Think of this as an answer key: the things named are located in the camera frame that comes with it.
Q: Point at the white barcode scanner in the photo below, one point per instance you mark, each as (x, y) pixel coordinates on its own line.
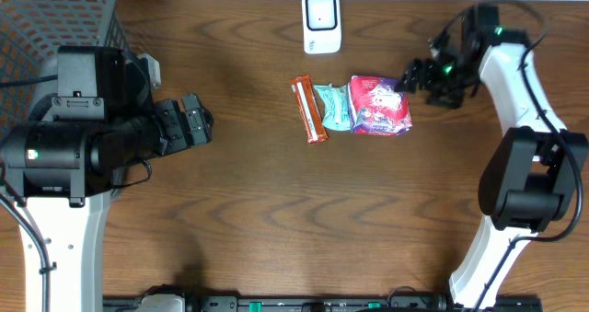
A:
(322, 32)

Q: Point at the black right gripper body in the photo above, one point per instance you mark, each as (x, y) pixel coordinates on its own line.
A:
(444, 85)

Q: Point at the brown orange snack bar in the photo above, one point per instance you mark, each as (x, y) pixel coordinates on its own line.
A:
(303, 90)

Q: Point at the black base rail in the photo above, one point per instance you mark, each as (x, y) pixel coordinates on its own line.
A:
(399, 302)

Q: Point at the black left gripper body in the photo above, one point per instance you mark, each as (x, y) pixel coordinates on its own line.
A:
(174, 125)

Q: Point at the teal snack wrapper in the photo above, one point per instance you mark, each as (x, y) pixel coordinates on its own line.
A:
(336, 108)

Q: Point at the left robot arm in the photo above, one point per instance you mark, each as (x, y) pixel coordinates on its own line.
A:
(59, 166)

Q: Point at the red purple snack packet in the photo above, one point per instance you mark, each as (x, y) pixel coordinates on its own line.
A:
(376, 107)

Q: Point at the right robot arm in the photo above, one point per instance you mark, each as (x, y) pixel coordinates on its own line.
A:
(532, 188)

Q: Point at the grey plastic mesh basket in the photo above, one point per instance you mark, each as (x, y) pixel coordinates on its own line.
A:
(32, 31)

